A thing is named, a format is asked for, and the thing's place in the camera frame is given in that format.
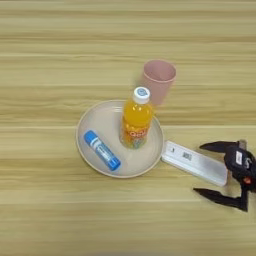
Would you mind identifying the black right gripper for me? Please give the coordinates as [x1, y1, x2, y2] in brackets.
[193, 139, 256, 213]

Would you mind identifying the orange juice bottle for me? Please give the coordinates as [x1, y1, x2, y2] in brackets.
[118, 86, 155, 150]

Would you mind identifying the pink plastic cup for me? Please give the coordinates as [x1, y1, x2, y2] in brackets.
[142, 59, 178, 106]

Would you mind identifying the small black box white label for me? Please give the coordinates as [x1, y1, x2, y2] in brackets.
[223, 146, 251, 174]

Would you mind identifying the blue glue stick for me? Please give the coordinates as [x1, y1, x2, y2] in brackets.
[83, 129, 122, 172]

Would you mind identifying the beige round plate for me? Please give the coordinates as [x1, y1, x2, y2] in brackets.
[75, 99, 165, 179]

